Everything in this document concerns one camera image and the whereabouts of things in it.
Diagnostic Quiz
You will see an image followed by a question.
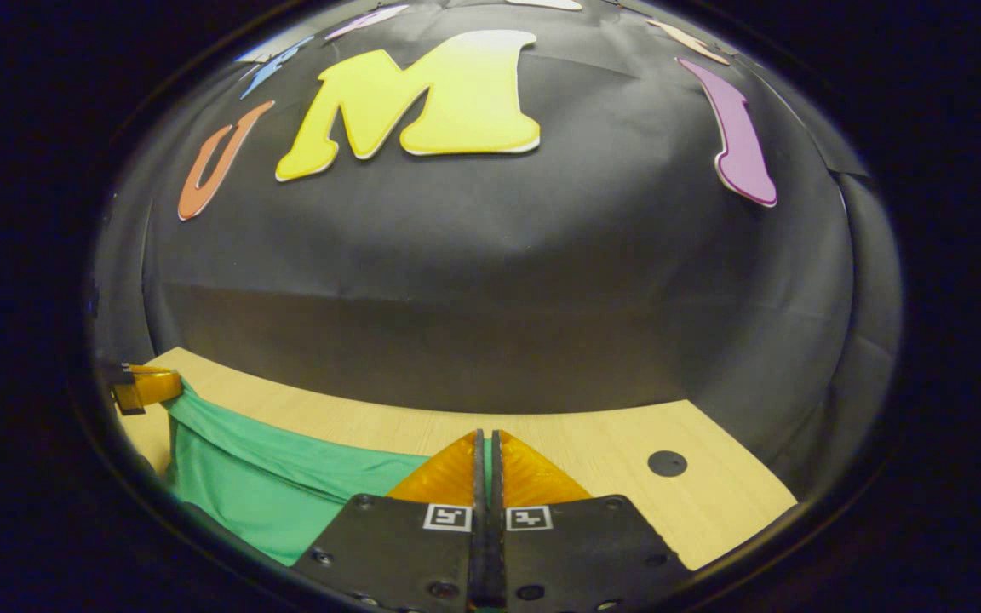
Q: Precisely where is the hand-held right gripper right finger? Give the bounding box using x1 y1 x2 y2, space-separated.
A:
490 430 696 613

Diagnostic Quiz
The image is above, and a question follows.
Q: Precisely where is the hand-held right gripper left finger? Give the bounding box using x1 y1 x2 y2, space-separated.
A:
293 430 485 613

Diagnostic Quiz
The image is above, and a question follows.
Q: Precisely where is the green T-shirt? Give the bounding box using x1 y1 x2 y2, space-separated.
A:
165 379 491 567

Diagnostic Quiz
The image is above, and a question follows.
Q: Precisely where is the black backdrop cloth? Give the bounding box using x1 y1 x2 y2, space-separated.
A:
90 0 904 495

